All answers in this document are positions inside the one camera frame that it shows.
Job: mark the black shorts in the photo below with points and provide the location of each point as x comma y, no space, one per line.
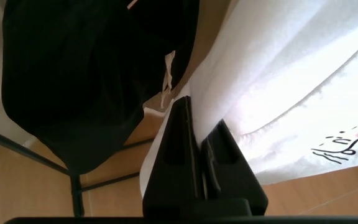
73,77

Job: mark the white garment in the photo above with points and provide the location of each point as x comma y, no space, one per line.
275,62

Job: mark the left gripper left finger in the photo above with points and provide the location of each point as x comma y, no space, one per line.
172,174

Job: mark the pink clothes hanger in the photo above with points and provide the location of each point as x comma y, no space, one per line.
133,3

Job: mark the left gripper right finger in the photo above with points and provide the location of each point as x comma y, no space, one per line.
241,183

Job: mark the black clothes rack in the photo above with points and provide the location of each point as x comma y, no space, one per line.
73,193

